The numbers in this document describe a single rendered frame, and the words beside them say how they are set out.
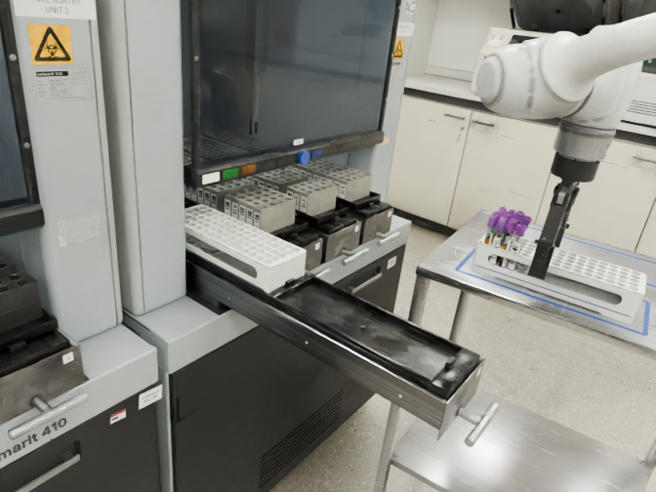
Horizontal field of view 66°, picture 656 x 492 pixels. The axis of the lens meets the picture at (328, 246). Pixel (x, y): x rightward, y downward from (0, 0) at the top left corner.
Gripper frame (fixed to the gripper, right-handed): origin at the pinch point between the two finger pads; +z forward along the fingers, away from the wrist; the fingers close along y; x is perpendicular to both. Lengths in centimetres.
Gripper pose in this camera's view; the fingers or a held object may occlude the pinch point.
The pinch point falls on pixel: (545, 257)
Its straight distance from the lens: 107.4
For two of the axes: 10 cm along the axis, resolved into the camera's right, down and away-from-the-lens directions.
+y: 5.4, -3.1, 7.8
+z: -1.0, 9.0, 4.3
